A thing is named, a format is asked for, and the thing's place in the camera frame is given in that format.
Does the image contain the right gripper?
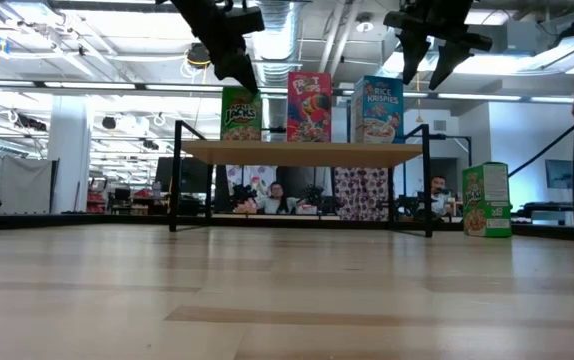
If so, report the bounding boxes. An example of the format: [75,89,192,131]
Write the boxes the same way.
[383,0,493,91]

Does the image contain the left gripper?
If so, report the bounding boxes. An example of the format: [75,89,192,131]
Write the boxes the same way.
[171,0,261,95]

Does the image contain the green Apple Jacks cereal box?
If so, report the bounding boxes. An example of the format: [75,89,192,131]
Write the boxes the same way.
[461,161,514,239]
[220,87,264,143]

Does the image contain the blue Rice Krispies cereal box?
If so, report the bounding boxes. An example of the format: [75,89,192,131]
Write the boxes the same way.
[350,74,405,145]

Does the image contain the red Froot Loops cereal box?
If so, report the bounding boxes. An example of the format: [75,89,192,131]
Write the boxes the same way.
[286,71,334,144]

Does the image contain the long ceiling light strip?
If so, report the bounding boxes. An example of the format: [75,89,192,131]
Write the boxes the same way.
[0,78,353,97]
[401,91,574,105]

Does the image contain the grey ceiling air unit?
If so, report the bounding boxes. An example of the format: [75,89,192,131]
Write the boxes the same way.
[466,22,509,56]

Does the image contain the round white ceiling fixture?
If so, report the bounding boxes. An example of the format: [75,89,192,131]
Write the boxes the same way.
[355,13,376,35]

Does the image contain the dark background monitor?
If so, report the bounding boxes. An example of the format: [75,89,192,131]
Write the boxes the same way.
[155,157,214,195]

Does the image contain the person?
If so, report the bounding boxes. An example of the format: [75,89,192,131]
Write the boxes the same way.
[256,180,304,215]
[419,174,461,219]

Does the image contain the potted green plant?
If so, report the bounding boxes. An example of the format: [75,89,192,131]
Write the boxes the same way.
[300,184,326,211]

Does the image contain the background desk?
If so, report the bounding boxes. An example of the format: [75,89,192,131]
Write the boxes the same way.
[516,201,574,224]

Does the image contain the red tool cart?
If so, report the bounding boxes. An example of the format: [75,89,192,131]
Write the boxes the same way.
[85,175,109,215]

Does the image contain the white round column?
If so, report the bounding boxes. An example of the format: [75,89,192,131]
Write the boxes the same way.
[48,94,92,215]

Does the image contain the white partition screen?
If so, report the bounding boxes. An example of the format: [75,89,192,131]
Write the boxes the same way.
[0,155,59,216]

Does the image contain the black dome with yellow ring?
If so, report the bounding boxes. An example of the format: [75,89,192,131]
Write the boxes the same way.
[185,42,213,69]

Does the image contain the silver ceiling ventilation duct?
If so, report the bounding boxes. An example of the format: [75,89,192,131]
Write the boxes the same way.
[246,0,303,89]

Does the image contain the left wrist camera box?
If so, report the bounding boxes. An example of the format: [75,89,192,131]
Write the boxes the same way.
[224,5,266,37]

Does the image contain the wooden shelf black metal frame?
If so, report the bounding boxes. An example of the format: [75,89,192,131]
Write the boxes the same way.
[166,119,434,239]

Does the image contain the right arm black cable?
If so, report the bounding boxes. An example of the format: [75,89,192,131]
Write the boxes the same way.
[509,107,574,179]

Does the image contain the wall-side computer monitor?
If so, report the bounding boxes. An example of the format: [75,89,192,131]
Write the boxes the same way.
[545,158,574,190]

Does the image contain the black aluminium frame rails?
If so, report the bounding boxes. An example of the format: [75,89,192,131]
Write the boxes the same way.
[511,222,574,245]

